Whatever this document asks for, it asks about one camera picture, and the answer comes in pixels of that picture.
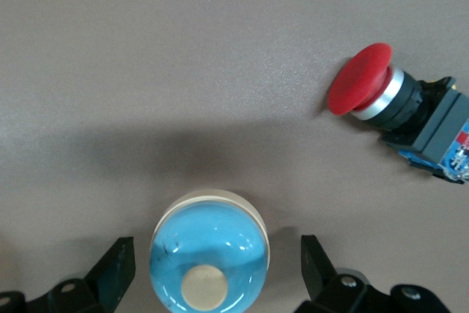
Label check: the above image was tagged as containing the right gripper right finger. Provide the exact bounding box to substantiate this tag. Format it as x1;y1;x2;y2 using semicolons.
295;235;451;313

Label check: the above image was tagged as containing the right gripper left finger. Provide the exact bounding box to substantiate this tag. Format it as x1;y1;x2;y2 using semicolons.
0;236;136;313

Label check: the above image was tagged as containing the blue call bell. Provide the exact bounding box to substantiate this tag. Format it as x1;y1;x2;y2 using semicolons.
149;188;271;312

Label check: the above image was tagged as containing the red mushroom push button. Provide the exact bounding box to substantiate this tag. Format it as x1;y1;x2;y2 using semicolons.
327;42;469;185

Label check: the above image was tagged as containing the brown table mat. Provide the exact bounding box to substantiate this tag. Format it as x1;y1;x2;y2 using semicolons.
0;0;469;313

